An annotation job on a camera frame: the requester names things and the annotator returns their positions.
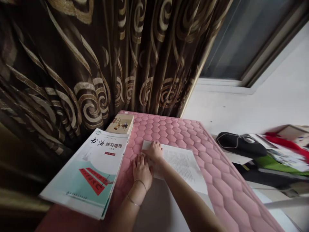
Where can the person's left hand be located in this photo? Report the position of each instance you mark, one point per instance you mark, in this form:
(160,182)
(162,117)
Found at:
(143,172)

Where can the person's right hand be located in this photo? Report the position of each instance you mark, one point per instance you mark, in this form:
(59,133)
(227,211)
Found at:
(154,151)

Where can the printed white book page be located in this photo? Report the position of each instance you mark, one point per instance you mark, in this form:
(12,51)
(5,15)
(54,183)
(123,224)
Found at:
(183,166)

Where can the blank white sheet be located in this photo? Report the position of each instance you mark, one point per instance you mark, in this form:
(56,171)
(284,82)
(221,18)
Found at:
(166,207)

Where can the beige illustrated book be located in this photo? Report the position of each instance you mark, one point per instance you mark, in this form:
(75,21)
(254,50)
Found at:
(120,124)

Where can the white and green textbook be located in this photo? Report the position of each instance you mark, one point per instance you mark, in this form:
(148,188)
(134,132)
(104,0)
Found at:
(89,166)

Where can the pink quilted mat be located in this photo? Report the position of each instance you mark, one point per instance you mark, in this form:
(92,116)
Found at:
(217,169)

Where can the black bag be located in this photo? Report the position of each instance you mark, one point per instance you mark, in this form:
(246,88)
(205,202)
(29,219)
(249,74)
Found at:
(239,146)

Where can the brown curtain with gold swirls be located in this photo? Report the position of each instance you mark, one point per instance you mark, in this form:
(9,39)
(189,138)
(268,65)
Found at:
(72,60)

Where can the red cloth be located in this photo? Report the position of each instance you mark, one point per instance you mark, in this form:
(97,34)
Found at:
(284,142)

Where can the cardboard box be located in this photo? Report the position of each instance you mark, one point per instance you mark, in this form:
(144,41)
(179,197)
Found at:
(294,131)

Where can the window with grey frame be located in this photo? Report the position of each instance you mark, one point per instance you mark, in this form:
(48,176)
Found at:
(241,36)

